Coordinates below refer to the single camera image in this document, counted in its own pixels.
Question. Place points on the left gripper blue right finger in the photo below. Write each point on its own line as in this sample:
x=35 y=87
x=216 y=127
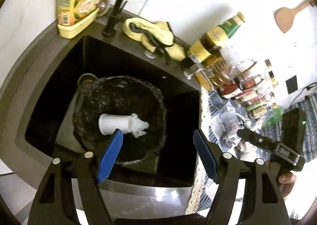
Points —
x=208 y=153

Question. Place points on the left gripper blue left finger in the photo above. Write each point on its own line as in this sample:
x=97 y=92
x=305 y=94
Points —
x=107 y=153

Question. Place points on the white paper cup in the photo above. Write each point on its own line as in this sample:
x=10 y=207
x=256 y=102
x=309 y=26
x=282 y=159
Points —
x=109 y=123

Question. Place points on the silver foil wrapper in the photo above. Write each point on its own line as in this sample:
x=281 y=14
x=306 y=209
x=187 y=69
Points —
x=232 y=122

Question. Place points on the white tissue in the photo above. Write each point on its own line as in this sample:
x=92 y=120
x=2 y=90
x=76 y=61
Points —
x=137 y=126

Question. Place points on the black trash bag bin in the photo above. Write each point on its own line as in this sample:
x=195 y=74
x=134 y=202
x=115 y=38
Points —
x=122 y=102

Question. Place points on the black kitchen sink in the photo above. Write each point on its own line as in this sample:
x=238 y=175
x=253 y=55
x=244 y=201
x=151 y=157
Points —
x=56 y=92

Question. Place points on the person's right hand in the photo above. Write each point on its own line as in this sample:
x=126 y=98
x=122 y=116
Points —
x=287 y=182

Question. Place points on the blue patterned tablecloth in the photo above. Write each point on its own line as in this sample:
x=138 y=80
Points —
x=212 y=106

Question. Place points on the green plastic bag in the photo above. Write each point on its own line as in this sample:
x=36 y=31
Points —
x=273 y=116

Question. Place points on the sink drain strainer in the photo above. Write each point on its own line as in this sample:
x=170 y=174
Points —
x=85 y=80

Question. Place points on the green label sesame oil bottle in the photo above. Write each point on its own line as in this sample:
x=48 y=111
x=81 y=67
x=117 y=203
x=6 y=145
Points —
x=212 y=41

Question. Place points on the yellow black rubber gloves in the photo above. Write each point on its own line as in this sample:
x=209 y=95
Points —
x=155 y=37

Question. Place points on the wooden spatula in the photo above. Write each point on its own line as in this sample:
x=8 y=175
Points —
x=284 y=17

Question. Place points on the black wall switch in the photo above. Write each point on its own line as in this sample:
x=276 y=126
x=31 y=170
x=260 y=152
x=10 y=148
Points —
x=291 y=84

